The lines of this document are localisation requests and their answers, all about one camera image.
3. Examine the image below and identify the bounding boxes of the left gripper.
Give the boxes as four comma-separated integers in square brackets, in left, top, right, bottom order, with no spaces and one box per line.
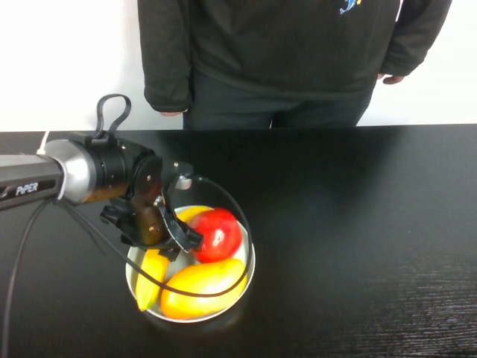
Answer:
[99,192,205,263]

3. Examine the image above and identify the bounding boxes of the yellow banana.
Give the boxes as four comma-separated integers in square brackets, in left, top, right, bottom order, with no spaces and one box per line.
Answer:
[135,205,215,313]

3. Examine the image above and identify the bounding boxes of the person's right forearm dark sleeve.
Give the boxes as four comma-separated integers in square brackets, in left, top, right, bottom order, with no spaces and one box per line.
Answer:
[143,48,194,113]

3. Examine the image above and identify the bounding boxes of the person's left forearm dark sleeve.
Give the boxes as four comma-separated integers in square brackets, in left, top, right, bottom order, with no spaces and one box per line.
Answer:
[379,22,429,78]

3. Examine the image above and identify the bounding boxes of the person's left hand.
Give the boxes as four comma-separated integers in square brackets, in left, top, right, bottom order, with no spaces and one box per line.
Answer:
[376,73,406,86]

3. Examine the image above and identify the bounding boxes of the red apple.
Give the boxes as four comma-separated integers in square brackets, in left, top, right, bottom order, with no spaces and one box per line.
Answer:
[189,207,244,264]

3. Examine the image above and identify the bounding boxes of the orange yellow mango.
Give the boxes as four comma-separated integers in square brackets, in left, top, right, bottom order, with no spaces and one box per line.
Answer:
[159,258,248,321]

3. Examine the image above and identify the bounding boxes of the grey round plate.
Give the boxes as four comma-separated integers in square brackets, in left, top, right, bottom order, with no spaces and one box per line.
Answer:
[125,204,256,324]

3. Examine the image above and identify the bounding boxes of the dark trousers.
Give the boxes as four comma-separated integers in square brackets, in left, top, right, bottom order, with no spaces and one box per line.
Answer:
[182,69,373,130]

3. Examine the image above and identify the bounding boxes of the dark sweater torso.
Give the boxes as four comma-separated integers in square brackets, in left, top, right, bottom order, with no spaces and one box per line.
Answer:
[136,0,454,98]

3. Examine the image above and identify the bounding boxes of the long black camera cable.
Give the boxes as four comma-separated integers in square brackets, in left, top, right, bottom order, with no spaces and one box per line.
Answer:
[55,174,257,299]

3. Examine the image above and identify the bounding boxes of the black looped cable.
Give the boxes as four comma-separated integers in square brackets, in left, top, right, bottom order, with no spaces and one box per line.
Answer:
[92,94,132,139]

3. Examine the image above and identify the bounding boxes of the white cable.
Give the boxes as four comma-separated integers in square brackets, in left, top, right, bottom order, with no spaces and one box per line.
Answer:
[36,131,51,156]

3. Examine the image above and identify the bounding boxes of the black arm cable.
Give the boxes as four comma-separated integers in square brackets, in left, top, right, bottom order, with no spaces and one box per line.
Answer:
[0,201,51,358]

